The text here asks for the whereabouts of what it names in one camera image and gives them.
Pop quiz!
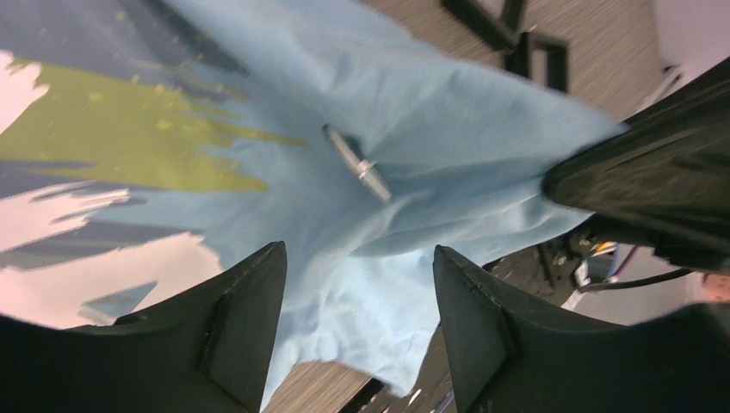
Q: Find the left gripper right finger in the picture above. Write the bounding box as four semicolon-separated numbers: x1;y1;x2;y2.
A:
433;246;729;413

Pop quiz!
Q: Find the light blue printed t-shirt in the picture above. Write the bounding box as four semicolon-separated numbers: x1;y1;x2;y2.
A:
1;1;625;399

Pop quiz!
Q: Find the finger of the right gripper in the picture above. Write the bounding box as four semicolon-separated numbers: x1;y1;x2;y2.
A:
542;61;729;271

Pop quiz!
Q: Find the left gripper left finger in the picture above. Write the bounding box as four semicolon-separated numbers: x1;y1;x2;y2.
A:
1;242;288;412

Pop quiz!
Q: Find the round portrait brooch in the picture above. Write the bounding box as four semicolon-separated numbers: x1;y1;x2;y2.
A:
323;124;393;204

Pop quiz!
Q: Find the black square frame box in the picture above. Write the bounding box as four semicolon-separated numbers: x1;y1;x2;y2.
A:
504;30;570;94
441;0;528;52

